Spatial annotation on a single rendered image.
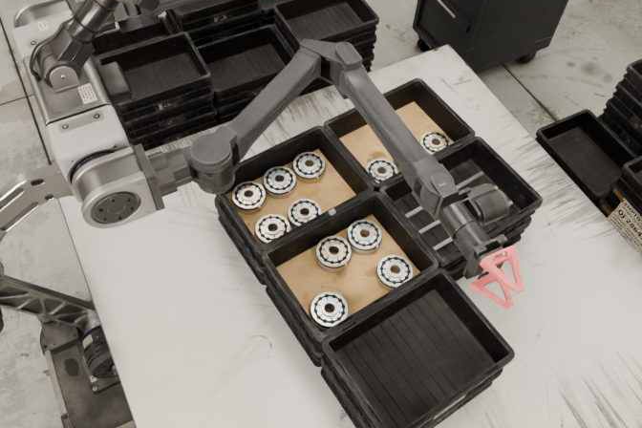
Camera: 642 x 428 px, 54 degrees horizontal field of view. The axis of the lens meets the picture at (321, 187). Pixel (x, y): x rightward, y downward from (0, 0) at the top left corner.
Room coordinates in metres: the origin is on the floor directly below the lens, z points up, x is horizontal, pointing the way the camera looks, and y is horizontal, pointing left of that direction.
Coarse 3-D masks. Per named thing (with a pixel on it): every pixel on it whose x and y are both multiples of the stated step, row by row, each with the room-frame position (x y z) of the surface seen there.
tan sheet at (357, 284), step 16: (384, 240) 0.97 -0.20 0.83; (304, 256) 0.90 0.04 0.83; (352, 256) 0.90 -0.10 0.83; (368, 256) 0.91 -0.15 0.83; (384, 256) 0.91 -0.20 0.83; (288, 272) 0.84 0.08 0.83; (304, 272) 0.84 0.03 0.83; (320, 272) 0.85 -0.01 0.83; (336, 272) 0.85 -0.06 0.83; (352, 272) 0.85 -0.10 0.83; (368, 272) 0.86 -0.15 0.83; (416, 272) 0.86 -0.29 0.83; (304, 288) 0.79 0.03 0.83; (320, 288) 0.80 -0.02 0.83; (336, 288) 0.80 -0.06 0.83; (352, 288) 0.80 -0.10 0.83; (368, 288) 0.81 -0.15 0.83; (304, 304) 0.75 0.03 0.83; (352, 304) 0.75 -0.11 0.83; (368, 304) 0.76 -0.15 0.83
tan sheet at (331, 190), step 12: (324, 156) 1.27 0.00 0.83; (324, 180) 1.17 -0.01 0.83; (336, 180) 1.18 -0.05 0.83; (300, 192) 1.12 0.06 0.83; (312, 192) 1.12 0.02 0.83; (324, 192) 1.13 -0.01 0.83; (336, 192) 1.13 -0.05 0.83; (348, 192) 1.13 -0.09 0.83; (276, 204) 1.07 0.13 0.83; (288, 204) 1.07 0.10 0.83; (324, 204) 1.08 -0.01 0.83; (336, 204) 1.08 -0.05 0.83; (252, 216) 1.02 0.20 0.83; (252, 228) 0.98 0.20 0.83
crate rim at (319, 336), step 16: (320, 224) 0.95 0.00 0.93; (400, 224) 0.96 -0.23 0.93; (288, 240) 0.89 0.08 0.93; (416, 240) 0.92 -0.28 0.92; (432, 256) 0.86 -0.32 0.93; (272, 272) 0.79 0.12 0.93; (288, 288) 0.74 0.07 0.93; (400, 288) 0.76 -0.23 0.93; (304, 320) 0.66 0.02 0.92; (352, 320) 0.66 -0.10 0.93; (320, 336) 0.61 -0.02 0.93
